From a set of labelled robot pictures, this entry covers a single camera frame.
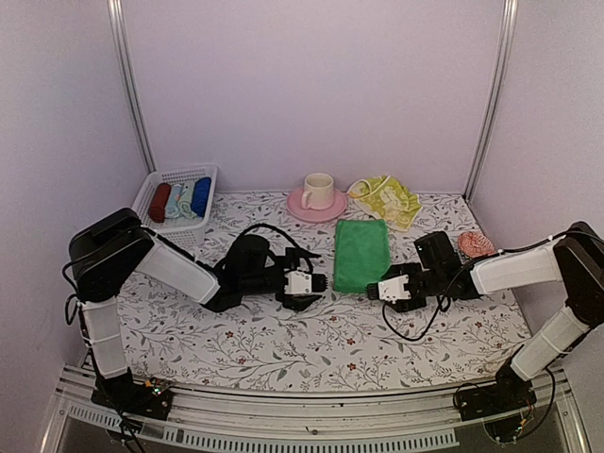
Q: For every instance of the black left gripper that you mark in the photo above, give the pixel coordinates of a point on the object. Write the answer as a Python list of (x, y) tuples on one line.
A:
[(297, 305)]

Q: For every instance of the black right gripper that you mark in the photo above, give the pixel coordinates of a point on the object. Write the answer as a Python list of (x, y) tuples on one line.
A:
[(397, 269)]

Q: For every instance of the green microfibre towel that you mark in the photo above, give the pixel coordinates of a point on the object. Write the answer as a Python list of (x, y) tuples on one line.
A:
[(362, 254)]

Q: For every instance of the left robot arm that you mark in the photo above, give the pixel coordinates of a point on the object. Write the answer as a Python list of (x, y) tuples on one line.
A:
[(104, 257)]

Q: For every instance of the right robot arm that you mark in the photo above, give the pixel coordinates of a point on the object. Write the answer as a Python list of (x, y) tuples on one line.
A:
[(567, 265)]

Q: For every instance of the yellow patterned towel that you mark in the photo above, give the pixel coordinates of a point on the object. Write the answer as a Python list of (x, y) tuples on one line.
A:
[(385, 198)]

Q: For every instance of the cream ceramic mug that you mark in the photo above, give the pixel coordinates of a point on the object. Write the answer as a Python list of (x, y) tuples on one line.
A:
[(318, 192)]

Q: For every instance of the pale green rolled towel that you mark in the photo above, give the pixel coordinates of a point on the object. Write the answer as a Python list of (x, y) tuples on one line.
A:
[(185, 200)]

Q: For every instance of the light blue rolled towel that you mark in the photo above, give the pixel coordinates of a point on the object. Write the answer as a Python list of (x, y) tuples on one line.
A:
[(171, 209)]

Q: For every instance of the white plastic basket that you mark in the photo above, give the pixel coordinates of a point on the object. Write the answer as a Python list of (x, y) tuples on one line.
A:
[(182, 231)]

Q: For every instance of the dark red rolled towel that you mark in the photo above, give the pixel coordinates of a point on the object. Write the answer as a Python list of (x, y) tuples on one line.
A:
[(157, 205)]

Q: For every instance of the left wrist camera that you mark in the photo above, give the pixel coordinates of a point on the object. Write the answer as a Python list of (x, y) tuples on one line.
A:
[(303, 283)]

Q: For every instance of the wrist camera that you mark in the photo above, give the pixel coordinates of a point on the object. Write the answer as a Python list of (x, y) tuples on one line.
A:
[(390, 290), (303, 283)]

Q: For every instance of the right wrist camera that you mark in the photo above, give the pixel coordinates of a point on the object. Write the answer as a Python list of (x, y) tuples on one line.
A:
[(390, 290)]

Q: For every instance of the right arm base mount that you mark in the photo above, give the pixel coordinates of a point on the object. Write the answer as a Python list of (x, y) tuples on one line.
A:
[(505, 394)]

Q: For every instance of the front aluminium rail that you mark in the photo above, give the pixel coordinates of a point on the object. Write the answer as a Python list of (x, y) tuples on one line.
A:
[(205, 419)]

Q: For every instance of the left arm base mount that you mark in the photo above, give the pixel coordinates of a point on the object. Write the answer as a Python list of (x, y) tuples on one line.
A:
[(125, 396)]

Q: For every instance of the right aluminium frame post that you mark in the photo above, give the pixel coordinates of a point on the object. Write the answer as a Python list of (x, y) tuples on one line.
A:
[(502, 58)]

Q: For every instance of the aluminium frame post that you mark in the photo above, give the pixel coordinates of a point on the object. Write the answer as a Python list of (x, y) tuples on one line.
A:
[(118, 29), (502, 58)]

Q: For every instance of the left aluminium frame post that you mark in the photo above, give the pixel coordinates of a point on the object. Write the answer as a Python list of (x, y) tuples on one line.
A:
[(118, 29)]

